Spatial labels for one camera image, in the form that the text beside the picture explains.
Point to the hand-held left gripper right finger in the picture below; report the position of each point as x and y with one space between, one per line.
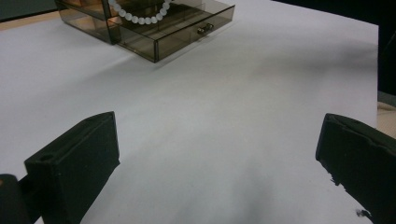
361 161

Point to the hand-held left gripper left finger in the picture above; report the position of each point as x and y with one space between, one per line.
74 168

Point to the smoky acrylic drawer organizer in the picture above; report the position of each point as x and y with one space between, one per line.
84 21

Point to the smoky acrylic drawer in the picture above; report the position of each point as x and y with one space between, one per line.
186 40

